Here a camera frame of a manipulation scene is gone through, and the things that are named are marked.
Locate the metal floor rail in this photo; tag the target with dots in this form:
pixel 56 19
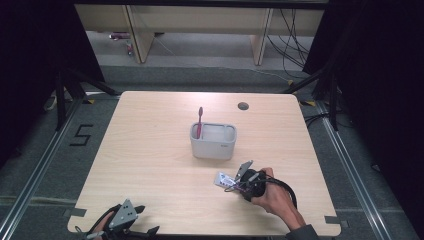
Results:
pixel 353 173
pixel 33 180

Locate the black metal stand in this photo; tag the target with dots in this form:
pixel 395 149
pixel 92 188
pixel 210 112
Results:
pixel 60 100
pixel 333 100

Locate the grey tape patch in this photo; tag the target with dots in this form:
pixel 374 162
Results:
pixel 335 220
pixel 75 212

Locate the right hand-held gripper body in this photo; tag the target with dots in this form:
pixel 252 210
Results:
pixel 250 184

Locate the grey toothbrush holder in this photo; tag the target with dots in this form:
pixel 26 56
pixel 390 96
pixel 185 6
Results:
pixel 213 140

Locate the small bottle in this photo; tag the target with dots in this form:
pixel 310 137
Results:
pixel 129 48

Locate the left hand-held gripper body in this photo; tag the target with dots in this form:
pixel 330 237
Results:
pixel 122 215

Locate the yellow black tape mark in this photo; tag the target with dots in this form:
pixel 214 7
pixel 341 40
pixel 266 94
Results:
pixel 90 101

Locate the white purple toothpaste tube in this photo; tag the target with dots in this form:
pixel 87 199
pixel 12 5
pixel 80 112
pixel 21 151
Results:
pixel 226 181

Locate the person's left hand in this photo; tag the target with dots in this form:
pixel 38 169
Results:
pixel 100 227

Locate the person's right hand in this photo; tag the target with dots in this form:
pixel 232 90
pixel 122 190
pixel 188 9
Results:
pixel 275 196

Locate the pink toothbrush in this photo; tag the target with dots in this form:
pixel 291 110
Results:
pixel 199 122

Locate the pink thing on floor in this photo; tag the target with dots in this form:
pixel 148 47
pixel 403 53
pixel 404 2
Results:
pixel 119 35

